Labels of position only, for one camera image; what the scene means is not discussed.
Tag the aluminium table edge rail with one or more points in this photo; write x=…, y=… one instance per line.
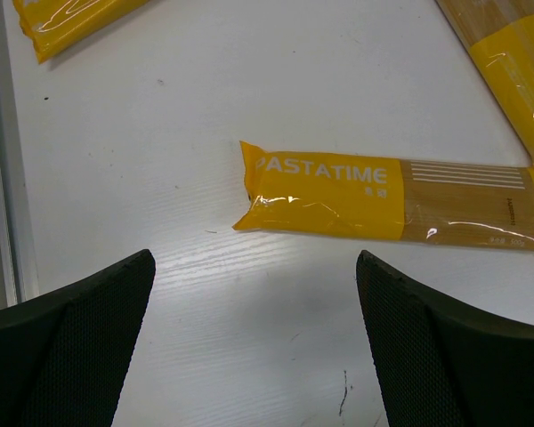
x=18, y=273

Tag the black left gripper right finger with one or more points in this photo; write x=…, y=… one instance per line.
x=440, y=361

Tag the yellow spaghetti bag upright middle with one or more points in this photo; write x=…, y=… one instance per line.
x=499, y=38

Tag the yellow Pastatime spaghetti bag centre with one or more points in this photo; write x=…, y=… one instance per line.
x=418, y=201

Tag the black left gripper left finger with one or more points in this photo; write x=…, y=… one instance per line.
x=64, y=355

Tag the yellow spaghetti bag far left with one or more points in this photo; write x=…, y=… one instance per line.
x=54, y=26

